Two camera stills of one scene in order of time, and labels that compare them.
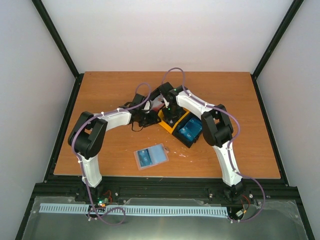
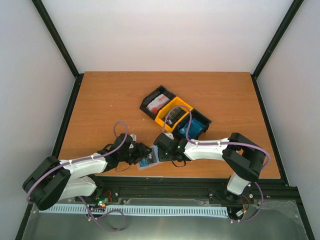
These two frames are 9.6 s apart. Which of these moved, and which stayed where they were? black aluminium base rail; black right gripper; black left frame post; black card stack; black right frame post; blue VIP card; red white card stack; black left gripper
Moved: black right gripper; black left gripper
Stayed: black aluminium base rail; black card stack; red white card stack; blue VIP card; black left frame post; black right frame post
